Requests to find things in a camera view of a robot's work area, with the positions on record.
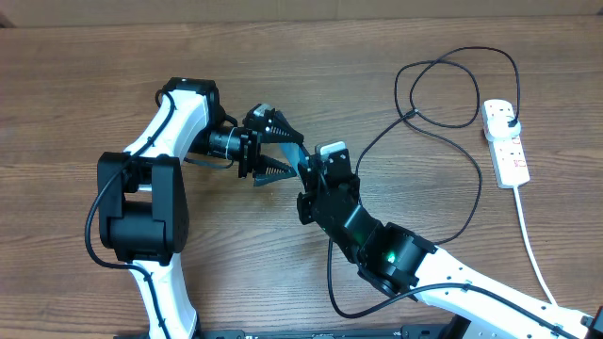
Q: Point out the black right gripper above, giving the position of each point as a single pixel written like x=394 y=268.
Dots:
x=318 y=184

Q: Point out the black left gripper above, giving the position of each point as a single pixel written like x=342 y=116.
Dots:
x=252 y=143

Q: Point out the blue Samsung Galaxy smartphone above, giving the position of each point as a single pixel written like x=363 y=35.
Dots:
x=296 y=155

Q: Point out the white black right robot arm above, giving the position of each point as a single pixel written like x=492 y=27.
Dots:
x=402 y=264

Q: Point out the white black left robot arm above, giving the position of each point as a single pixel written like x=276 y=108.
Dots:
x=139 y=219

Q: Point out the white charger plug adapter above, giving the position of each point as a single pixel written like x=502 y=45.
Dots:
x=500 y=129

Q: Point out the white power strip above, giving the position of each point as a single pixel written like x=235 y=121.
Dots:
x=508 y=157

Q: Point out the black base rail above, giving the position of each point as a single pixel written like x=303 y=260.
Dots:
x=434 y=331

